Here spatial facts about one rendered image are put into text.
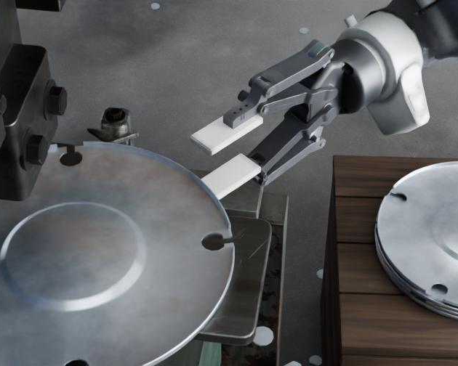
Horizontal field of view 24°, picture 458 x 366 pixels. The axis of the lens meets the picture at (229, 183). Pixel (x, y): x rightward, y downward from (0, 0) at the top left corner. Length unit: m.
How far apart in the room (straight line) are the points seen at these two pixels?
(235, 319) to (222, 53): 1.60
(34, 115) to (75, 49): 1.65
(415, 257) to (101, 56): 1.17
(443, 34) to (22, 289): 0.51
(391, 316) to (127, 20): 1.31
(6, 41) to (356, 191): 0.87
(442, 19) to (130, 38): 1.47
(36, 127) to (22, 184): 0.05
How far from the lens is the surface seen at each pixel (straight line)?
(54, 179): 1.03
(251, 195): 1.20
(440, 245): 1.53
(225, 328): 0.90
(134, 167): 1.04
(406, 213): 1.57
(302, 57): 1.07
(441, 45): 1.16
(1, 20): 0.85
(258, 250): 0.96
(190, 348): 1.06
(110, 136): 1.06
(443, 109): 2.35
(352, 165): 1.67
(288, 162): 1.12
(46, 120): 0.88
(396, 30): 1.15
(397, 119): 1.17
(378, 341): 1.45
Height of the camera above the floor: 1.49
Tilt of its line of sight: 44 degrees down
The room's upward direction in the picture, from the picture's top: straight up
